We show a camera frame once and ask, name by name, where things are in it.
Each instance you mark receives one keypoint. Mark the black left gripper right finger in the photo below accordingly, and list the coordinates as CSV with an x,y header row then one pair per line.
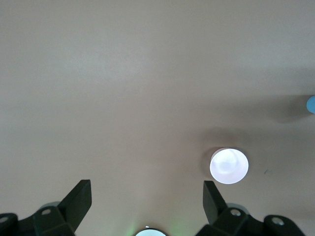
x,y
213,206

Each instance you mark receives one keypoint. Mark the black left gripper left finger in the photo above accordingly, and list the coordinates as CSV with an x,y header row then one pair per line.
x,y
73,206

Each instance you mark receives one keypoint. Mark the blue ribbed plastic cup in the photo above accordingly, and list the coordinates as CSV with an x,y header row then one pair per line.
x,y
311,104

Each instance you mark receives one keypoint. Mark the white plastic cup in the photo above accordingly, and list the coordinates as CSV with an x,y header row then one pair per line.
x,y
229,166

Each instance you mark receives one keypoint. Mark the pale plastic cup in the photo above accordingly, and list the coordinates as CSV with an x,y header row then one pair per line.
x,y
151,232

